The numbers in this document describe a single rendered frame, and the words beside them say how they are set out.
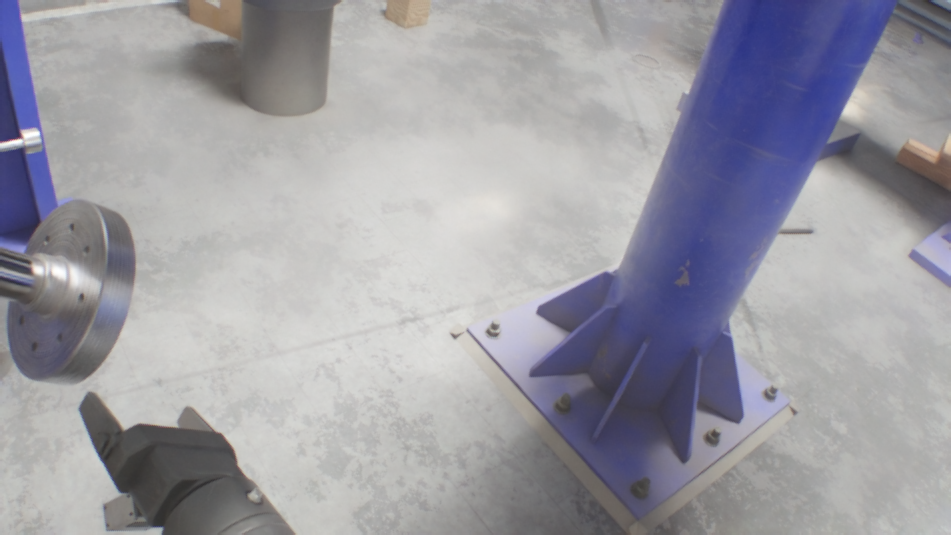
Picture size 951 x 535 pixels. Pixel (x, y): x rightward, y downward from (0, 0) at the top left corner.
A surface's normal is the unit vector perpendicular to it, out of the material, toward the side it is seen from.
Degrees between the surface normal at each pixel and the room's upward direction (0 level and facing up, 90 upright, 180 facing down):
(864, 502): 0
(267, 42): 90
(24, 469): 0
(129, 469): 85
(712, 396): 90
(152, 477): 49
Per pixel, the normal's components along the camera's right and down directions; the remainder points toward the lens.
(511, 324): 0.18, -0.75
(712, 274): -0.10, 0.63
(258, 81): -0.35, 0.55
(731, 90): -0.82, 0.25
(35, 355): -0.46, -0.26
